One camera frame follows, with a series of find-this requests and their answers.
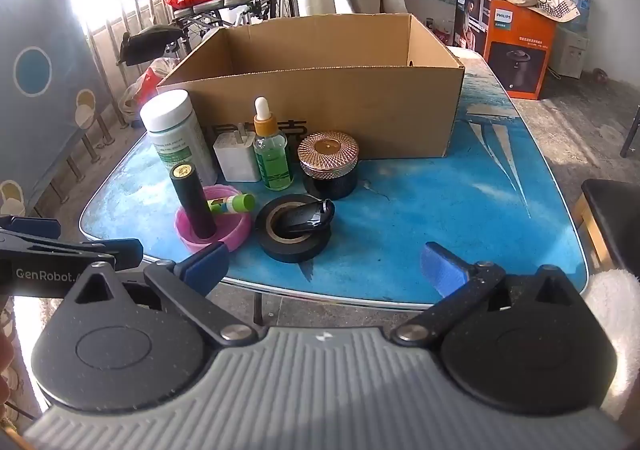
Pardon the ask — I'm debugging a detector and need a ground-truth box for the green dropper bottle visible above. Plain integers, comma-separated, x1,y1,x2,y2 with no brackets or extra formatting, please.
252,97,294,191

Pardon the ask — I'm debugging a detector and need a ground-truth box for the orange appliance box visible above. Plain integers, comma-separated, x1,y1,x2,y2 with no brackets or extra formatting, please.
452,0,557,100

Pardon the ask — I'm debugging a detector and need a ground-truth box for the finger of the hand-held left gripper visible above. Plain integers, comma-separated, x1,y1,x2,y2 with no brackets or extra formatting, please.
0,215,62,242
20,238,145,272

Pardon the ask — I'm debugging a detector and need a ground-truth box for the white bottle green label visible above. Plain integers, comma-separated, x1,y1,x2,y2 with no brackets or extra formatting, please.
140,90,219,189

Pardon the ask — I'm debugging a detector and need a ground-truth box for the black tape roll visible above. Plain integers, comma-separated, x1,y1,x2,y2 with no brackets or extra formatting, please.
255,193,332,264

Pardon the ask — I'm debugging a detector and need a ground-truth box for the black seat wooden stool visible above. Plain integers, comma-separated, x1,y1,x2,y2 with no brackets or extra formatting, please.
572,179,640,277

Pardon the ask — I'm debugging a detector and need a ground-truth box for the brown cardboard box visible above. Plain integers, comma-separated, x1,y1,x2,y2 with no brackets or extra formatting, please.
156,13,466,159

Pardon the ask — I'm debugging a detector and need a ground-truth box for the red snack bag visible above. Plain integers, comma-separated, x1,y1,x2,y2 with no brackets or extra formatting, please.
425,18,457,49

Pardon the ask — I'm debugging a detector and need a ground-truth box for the white charger plug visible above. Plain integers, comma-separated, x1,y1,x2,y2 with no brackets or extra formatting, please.
213,124,262,183

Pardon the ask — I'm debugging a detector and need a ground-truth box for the black cushion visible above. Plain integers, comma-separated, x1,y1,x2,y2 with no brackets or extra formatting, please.
120,23,184,66

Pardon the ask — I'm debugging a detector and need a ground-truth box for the white fluffy cloth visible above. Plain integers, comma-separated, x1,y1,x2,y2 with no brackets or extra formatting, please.
582,269,640,381

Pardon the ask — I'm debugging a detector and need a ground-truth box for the black jar gold lid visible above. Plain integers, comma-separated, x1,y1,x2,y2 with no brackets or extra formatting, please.
298,131,360,200

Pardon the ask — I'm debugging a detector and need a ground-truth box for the white and red plastic bag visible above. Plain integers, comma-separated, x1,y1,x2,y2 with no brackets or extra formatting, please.
117,58,177,119

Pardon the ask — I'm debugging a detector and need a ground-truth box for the black key fob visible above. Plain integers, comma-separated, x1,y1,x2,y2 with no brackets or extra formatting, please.
274,199,337,233

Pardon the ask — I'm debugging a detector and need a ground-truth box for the black metal leg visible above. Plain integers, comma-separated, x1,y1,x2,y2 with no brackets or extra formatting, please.
620,105,640,157

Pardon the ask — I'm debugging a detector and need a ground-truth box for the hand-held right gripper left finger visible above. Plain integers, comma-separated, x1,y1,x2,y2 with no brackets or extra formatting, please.
64,240,268,347

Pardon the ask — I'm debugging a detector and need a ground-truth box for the black cylinder tube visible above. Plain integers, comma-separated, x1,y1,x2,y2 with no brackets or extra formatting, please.
169,163,218,240

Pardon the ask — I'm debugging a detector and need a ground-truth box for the pink plastic lid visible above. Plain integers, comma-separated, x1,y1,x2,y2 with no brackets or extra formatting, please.
175,185,253,255

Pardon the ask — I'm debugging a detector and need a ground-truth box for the grey circle print blanket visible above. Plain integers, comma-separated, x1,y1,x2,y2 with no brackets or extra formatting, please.
0,0,114,222

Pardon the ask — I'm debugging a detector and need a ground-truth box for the green lip balm stick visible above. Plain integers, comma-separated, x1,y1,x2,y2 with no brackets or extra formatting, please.
207,193,257,215

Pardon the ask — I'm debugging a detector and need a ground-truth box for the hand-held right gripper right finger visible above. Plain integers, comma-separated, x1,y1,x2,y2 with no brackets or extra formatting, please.
392,241,584,347

